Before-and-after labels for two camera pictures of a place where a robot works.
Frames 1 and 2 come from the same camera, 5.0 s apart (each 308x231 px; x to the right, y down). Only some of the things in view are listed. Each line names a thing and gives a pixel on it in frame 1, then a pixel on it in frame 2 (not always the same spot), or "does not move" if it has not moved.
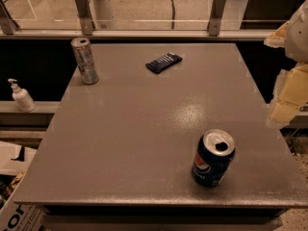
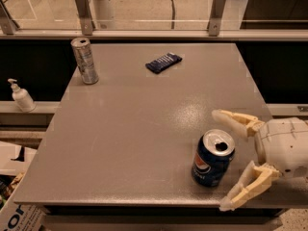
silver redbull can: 85,57 does not move
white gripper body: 298,38 to 284,148
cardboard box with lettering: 14,163 does not move
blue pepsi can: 213,158 does not move
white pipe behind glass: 102,7 does not move
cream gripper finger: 290,94 to 253,179
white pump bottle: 22,98 does not move
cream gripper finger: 277,39 to 244,124
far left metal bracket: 7,22 does not move
